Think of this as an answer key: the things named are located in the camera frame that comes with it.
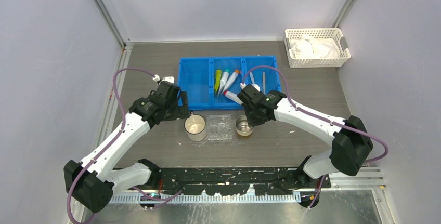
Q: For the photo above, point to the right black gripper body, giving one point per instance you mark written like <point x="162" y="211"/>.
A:
<point x="254" y="119"/>

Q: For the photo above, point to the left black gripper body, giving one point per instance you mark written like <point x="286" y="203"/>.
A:
<point x="173" y="113"/>

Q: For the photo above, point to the white-inside mug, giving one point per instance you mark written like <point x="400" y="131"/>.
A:
<point x="195" y="127"/>

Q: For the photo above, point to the steel cup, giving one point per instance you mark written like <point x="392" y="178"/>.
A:
<point x="243" y="129"/>

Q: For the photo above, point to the white toothpaste tube red cap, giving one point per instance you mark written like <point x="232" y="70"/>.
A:
<point x="233" y="97"/>

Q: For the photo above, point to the clear acrylic toothbrush holder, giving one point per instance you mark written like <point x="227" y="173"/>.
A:
<point x="219" y="127"/>

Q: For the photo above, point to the blue three-compartment bin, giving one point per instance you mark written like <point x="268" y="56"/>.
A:
<point x="197" y="76"/>

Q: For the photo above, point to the green toothpaste tube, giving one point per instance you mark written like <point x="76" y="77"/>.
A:
<point x="218" y="76"/>

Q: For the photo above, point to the white plastic basket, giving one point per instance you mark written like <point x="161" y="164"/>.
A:
<point x="319" y="33"/>

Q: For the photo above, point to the white toothpaste tube teal cap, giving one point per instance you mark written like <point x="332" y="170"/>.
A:
<point x="223" y="80"/>

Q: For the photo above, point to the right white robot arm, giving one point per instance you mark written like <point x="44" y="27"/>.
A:
<point x="349" y="146"/>

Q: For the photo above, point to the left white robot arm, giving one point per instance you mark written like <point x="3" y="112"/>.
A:
<point x="93" y="181"/>

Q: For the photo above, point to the white toothpaste tube orange cap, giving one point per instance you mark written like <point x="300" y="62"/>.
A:
<point x="231" y="80"/>

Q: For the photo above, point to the white cloth in basket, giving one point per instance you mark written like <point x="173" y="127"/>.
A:
<point x="308" y="47"/>

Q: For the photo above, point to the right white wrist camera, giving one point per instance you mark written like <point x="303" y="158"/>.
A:
<point x="255" y="86"/>

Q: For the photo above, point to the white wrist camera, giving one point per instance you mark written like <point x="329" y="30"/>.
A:
<point x="159" y="79"/>
<point x="255" y="86"/>

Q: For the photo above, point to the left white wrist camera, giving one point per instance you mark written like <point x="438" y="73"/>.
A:
<point x="159" y="79"/>

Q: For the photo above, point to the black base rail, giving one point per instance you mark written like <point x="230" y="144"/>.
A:
<point x="230" y="181"/>

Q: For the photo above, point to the aluminium frame extrusion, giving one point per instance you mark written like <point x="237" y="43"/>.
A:
<point x="368" y="178"/>

